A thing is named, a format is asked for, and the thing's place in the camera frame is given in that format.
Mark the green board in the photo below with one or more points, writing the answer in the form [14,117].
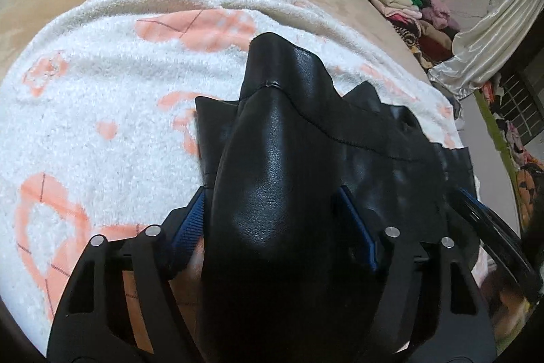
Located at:
[495,133]

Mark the pile of folded clothes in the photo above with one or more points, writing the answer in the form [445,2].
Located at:
[403,10]

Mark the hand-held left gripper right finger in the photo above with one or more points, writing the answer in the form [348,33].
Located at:
[359,231]

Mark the window with grille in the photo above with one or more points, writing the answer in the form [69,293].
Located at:
[520,108]

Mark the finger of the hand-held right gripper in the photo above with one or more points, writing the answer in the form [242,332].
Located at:
[493,227]

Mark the black leather jacket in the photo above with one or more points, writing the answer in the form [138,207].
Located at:
[280,176]

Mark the cream satin curtain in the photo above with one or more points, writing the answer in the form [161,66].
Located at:
[488,44]

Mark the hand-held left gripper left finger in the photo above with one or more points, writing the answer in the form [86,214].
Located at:
[191,225]

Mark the white and orange printed blanket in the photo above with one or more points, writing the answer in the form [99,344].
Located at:
[106,91]

